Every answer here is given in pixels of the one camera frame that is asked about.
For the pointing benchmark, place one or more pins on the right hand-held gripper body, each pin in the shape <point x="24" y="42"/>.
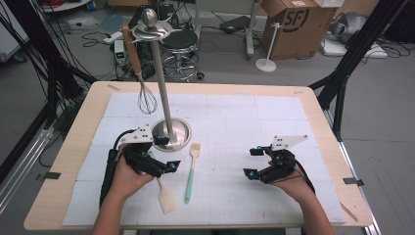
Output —
<point x="284" y="163"/>

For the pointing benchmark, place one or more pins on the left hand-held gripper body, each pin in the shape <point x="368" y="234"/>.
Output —
<point x="143" y="160"/>

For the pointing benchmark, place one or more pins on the metal utensil stand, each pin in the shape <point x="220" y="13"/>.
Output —
<point x="164" y="98"/>

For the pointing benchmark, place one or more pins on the person's left hand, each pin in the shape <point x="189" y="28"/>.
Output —
<point x="125" y="181"/>

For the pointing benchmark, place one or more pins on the person's right hand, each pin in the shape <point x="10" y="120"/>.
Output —
<point x="298" y="187"/>

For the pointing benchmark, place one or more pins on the white grid mat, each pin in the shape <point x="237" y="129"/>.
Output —
<point x="235" y="130"/>

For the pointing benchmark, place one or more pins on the grey tape piece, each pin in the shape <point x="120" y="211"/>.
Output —
<point x="52" y="175"/>
<point x="352" y="181"/>

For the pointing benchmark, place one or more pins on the brown tape strip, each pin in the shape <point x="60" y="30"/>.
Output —
<point x="348" y="211"/>

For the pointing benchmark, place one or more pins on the thin white floor stand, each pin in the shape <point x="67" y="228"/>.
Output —
<point x="266" y="64"/>

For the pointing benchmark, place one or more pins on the black round stool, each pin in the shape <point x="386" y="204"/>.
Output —
<point x="179" y="39"/>

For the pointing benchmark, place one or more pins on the white power strip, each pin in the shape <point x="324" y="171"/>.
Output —
<point x="112" y="37"/>

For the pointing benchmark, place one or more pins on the brown cardboard box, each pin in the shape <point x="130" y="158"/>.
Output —
<point x="293" y="39"/>

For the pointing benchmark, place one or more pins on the white desk leg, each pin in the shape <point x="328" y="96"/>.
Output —
<point x="253" y="32"/>

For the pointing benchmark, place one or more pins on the flat white board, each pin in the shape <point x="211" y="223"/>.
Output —
<point x="336" y="49"/>

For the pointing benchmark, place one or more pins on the flat black case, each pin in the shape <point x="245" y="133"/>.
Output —
<point x="235" y="24"/>

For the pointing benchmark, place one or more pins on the grey bundle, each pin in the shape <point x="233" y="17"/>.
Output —
<point x="349" y="27"/>

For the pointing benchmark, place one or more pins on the white round table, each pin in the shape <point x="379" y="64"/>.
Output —
<point x="65" y="6"/>

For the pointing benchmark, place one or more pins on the aluminium rail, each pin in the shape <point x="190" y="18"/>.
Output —
<point x="19" y="176"/>
<point x="345" y="156"/>

